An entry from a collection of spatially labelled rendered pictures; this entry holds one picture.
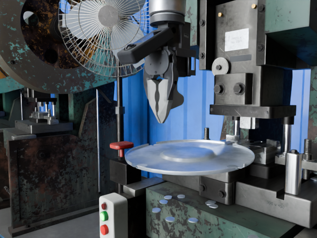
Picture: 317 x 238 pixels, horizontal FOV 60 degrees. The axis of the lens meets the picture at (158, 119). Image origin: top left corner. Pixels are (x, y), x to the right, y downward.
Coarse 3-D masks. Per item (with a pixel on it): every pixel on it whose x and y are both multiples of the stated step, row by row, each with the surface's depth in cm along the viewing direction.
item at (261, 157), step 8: (248, 144) 77; (256, 144) 77; (264, 144) 77; (280, 144) 79; (264, 152) 73; (272, 152) 76; (280, 152) 79; (256, 160) 75; (264, 160) 73; (272, 160) 76
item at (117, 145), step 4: (112, 144) 89; (116, 144) 88; (120, 144) 88; (124, 144) 88; (128, 144) 89; (132, 144) 90; (112, 148) 89; (116, 148) 87; (120, 148) 87; (124, 148) 88; (120, 152) 90; (124, 152) 91; (120, 156) 90
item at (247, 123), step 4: (240, 120) 82; (244, 120) 80; (248, 120) 79; (252, 120) 79; (256, 120) 79; (240, 124) 82; (244, 124) 80; (248, 124) 79; (252, 124) 79; (256, 124) 79; (248, 128) 79; (252, 128) 79; (256, 128) 79
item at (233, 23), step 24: (240, 0) 72; (216, 24) 78; (240, 24) 72; (216, 48) 78; (240, 48) 73; (216, 72) 77; (240, 72) 73; (264, 72) 69; (216, 96) 76; (240, 96) 70; (264, 96) 70
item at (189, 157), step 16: (144, 144) 73; (160, 144) 75; (176, 144) 74; (192, 144) 73; (208, 144) 73; (224, 144) 72; (128, 160) 60; (144, 160) 60; (160, 160) 59; (176, 160) 58; (192, 160) 57; (208, 160) 58; (224, 160) 58; (240, 160) 57
